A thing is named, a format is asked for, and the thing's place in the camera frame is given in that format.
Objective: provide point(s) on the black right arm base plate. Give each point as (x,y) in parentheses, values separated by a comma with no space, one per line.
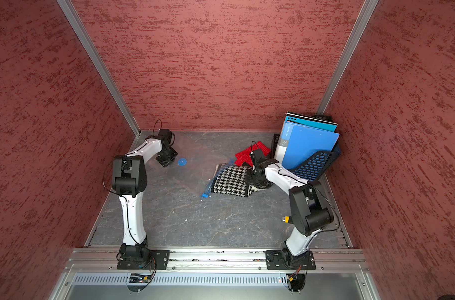
(284,260)

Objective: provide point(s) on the aluminium front frame rail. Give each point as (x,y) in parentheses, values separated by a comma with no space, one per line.
(218,260)

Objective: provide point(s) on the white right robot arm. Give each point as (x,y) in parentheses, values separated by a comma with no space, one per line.
(309,214)

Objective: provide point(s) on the black white houndstooth scarf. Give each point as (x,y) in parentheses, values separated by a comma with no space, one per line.
(233,180)

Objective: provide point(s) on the aluminium corner post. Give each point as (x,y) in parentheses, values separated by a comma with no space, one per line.
(367,10)
(74,20)

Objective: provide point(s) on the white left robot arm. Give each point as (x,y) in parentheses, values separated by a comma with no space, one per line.
(129,181)

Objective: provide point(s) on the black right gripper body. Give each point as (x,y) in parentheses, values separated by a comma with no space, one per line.
(253,178)

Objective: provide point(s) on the blue document folder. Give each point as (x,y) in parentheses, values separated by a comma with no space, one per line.
(297,143)

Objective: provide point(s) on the dark blue mesh file rack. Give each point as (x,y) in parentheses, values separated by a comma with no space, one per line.
(314,167)

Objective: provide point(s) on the right aluminium corner post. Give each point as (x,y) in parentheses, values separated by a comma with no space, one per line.
(367,10)

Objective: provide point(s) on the red knitted scarf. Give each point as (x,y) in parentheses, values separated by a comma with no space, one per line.
(244,158)

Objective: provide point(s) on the teal document folder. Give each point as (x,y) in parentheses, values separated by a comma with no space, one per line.
(317,121)

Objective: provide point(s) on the blue round vacuum valve cap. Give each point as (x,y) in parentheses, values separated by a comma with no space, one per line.
(182,162)

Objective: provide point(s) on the left aluminium corner post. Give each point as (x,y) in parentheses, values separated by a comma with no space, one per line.
(74,20)

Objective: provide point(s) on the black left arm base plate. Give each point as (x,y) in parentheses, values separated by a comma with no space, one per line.
(147,259)

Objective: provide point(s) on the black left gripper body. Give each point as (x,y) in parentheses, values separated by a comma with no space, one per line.
(167,156)

